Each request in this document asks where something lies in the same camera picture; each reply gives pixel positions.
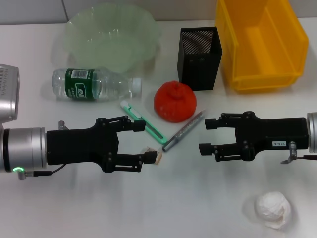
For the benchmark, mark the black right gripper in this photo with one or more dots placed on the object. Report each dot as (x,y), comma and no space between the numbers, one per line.
(272,132)

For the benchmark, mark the green utility knife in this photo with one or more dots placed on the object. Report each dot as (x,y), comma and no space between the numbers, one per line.
(131,111)

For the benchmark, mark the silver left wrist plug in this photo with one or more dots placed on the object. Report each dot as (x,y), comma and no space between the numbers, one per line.
(63,125)

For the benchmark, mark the green glass fruit bowl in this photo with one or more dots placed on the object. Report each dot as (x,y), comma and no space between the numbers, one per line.
(111,42)

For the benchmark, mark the black mesh pen holder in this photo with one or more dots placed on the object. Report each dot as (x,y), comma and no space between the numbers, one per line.
(198,72)

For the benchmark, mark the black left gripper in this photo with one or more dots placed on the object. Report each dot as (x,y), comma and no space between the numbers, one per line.
(79,146)

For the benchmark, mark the white paper ball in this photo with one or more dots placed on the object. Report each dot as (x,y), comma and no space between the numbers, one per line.
(270,205)

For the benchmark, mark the grey marker pen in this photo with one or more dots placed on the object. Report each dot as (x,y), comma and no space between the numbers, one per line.
(183,130)

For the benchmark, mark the yellow plastic bin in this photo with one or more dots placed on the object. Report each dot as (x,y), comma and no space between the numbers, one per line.
(265,62)

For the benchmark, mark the beige barcode eraser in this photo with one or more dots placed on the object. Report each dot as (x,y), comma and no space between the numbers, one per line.
(159,157)

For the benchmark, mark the clear green-label water bottle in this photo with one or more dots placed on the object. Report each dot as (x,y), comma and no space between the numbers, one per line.
(79,84)

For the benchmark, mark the orange fruit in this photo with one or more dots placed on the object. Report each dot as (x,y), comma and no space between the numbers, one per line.
(173,104)

